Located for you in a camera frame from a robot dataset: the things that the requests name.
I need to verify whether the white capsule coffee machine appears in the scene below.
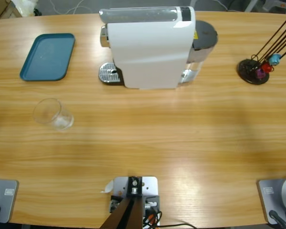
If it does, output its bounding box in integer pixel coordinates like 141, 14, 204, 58
99, 6, 196, 91

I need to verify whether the clear glass cup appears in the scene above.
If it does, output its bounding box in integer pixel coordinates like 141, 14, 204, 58
32, 97, 75, 132

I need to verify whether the blue coffee capsule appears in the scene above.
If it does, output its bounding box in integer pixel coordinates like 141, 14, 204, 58
268, 53, 282, 66

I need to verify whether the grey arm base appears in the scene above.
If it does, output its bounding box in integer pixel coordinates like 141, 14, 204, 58
256, 176, 286, 225
0, 177, 20, 224

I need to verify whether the white paper tag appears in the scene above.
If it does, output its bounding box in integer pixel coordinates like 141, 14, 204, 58
100, 180, 114, 194

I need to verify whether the water tank with dark lid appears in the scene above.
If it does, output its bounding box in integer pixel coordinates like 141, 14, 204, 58
181, 20, 219, 84

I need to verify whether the teal plastic tray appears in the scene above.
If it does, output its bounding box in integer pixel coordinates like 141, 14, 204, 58
19, 32, 76, 82

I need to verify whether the black capsule holder with rods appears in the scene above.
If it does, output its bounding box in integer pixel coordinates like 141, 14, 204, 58
236, 15, 286, 85

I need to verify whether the white plastic bag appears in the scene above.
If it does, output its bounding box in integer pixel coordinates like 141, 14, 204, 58
10, 0, 39, 17

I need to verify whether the white plastic furniture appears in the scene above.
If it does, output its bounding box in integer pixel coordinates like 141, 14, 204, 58
243, 0, 286, 14

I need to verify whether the brown cardboard box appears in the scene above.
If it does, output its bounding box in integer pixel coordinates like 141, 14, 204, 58
0, 0, 22, 21

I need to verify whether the white block with dark post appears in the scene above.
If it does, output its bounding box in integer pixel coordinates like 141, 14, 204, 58
101, 176, 161, 229

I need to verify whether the black cable at white block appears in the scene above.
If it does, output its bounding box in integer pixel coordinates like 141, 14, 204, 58
143, 209, 196, 229

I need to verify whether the white cable on floor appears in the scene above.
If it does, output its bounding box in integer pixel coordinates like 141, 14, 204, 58
47, 0, 101, 15

